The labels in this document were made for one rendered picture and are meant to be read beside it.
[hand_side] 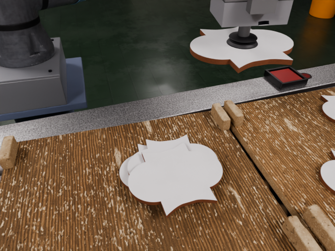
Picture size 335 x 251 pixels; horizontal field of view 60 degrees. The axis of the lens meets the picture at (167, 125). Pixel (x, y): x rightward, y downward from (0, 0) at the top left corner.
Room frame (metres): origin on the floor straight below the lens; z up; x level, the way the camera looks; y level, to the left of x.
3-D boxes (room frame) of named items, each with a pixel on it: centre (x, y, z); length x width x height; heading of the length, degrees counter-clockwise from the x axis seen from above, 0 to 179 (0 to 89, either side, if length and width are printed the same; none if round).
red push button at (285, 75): (0.65, -0.30, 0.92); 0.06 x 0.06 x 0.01; 19
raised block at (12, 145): (0.35, 0.27, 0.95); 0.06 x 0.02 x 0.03; 15
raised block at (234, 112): (0.47, -0.13, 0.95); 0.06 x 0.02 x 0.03; 16
